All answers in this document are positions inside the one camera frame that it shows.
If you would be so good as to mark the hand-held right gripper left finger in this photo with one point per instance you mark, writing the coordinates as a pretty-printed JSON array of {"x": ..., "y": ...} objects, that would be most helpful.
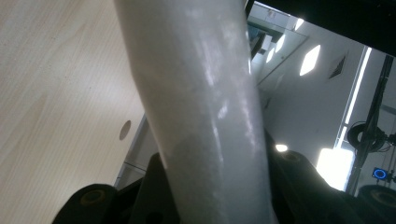
[{"x": 152, "y": 193}]

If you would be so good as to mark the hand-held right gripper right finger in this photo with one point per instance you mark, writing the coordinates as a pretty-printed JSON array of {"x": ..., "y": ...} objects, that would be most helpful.
[{"x": 299, "y": 186}]

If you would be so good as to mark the white and red sugar bag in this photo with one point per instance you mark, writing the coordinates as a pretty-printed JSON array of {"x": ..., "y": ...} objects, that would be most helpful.
[{"x": 202, "y": 109}]

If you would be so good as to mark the bright white light panel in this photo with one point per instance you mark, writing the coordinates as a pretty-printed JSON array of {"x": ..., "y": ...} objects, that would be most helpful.
[{"x": 334, "y": 168}]

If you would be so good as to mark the round ceiling spotlight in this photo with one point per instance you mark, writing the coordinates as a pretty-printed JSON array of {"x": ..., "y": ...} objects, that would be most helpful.
[{"x": 281, "y": 147}]

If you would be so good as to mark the long ceiling strip light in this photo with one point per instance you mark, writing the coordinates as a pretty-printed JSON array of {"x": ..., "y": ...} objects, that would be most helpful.
[{"x": 355, "y": 96}]

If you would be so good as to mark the ceiling air vent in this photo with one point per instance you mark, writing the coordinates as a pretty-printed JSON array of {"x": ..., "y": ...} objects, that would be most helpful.
[{"x": 337, "y": 67}]

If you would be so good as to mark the ceiling light panel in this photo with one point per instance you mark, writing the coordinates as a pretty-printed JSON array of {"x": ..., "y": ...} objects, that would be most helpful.
[
  {"x": 280, "y": 43},
  {"x": 309, "y": 60}
]

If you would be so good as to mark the black camera stand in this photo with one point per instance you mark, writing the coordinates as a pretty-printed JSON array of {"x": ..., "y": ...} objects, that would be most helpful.
[{"x": 375, "y": 109}]

